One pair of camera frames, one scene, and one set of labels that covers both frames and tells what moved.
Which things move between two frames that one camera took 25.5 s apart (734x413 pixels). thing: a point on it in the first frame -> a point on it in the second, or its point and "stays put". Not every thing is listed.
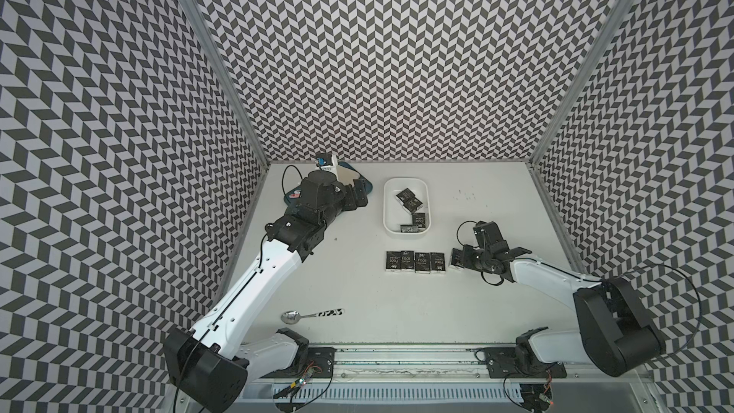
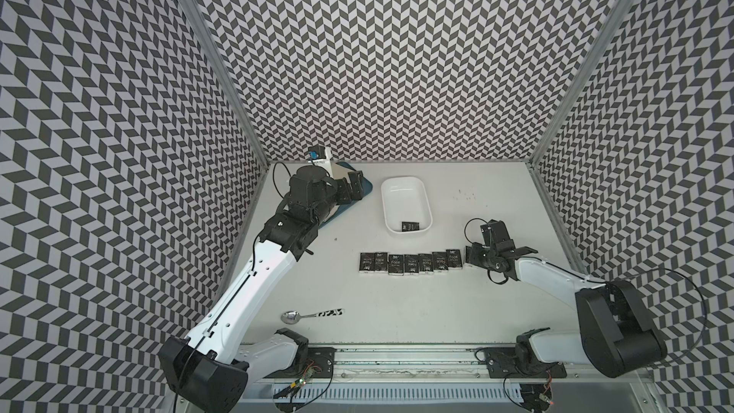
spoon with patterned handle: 291,316 stays put
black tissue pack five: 458,257 -> 425,263
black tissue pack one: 394,260 -> 367,263
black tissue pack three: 422,263 -> 396,265
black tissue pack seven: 419,220 -> 454,259
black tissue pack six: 404,196 -> 440,261
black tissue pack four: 437,262 -> 411,265
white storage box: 395,214 stays put
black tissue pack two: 407,260 -> 380,262
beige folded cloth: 346,176 stays put
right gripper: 467,249 stays put
